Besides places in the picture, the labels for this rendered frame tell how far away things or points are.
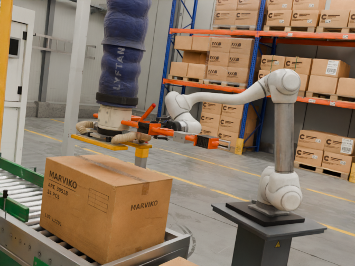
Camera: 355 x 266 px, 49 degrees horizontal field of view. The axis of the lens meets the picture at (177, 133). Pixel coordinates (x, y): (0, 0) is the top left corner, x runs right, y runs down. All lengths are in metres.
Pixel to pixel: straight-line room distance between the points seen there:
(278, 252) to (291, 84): 1.00
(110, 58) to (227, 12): 8.31
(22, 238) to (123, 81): 0.97
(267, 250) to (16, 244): 1.38
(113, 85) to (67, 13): 10.45
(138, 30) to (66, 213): 1.02
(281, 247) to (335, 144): 6.57
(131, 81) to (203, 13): 10.35
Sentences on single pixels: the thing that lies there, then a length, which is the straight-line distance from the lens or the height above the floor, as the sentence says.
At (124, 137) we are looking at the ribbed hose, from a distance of 1.93.
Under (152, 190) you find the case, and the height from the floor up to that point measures 0.90.
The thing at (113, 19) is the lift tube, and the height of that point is 1.72.
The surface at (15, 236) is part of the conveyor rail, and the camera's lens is 2.30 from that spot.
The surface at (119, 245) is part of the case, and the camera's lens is 1.95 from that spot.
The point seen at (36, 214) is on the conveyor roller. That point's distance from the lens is 2.58.
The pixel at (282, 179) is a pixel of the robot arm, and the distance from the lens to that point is 2.12.
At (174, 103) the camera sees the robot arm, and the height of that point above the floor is 1.34.
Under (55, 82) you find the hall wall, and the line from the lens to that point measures 12.19.
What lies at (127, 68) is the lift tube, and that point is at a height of 1.49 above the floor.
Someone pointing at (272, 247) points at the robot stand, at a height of 0.60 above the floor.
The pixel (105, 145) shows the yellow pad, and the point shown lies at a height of 1.10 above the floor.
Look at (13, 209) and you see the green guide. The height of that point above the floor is 0.59.
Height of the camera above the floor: 1.44
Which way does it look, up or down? 7 degrees down
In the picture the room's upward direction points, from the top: 8 degrees clockwise
